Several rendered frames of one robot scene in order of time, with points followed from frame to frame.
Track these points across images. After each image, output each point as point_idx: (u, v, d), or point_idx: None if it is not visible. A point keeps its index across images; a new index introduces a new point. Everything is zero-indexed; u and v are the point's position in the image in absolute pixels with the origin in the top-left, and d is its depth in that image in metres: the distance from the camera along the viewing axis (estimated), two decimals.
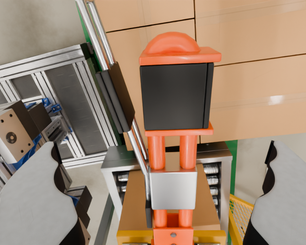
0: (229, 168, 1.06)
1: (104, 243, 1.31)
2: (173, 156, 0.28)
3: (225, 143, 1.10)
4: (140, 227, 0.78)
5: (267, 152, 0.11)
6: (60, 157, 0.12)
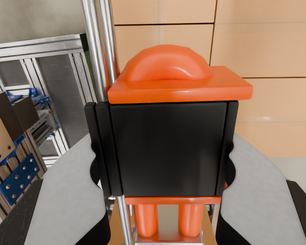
0: None
1: None
2: (169, 210, 0.20)
3: None
4: None
5: None
6: None
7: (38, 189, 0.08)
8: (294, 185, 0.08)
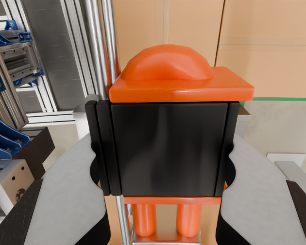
0: (242, 134, 0.82)
1: None
2: (167, 210, 0.20)
3: (240, 103, 0.86)
4: None
5: None
6: None
7: (38, 188, 0.08)
8: (294, 185, 0.08)
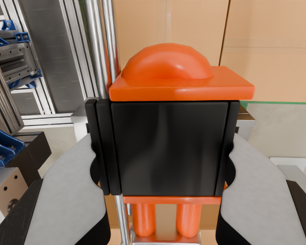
0: (246, 140, 0.79)
1: None
2: (166, 210, 0.20)
3: (244, 108, 0.83)
4: (110, 222, 0.40)
5: None
6: None
7: (38, 188, 0.08)
8: (294, 185, 0.08)
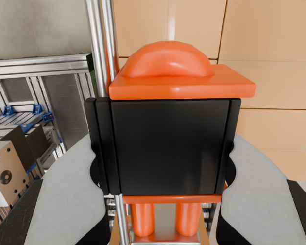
0: None
1: None
2: (165, 210, 0.20)
3: None
4: None
5: None
6: None
7: (38, 189, 0.08)
8: (295, 184, 0.08)
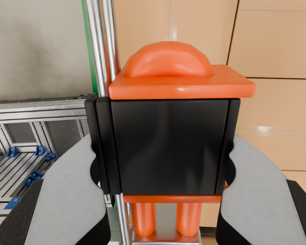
0: None
1: None
2: (166, 210, 0.20)
3: None
4: None
5: None
6: None
7: (38, 189, 0.08)
8: (294, 184, 0.08)
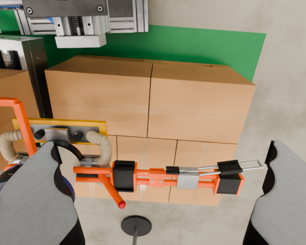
0: None
1: None
2: None
3: None
4: None
5: (267, 152, 0.11)
6: (60, 157, 0.12)
7: None
8: None
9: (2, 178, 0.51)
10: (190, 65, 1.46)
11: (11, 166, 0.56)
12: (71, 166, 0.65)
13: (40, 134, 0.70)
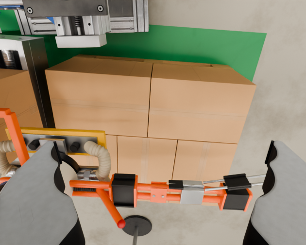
0: None
1: None
2: None
3: None
4: None
5: (267, 152, 0.11)
6: (60, 157, 0.12)
7: None
8: None
9: None
10: (191, 65, 1.46)
11: (2, 183, 0.52)
12: (67, 179, 0.61)
13: (35, 145, 0.66)
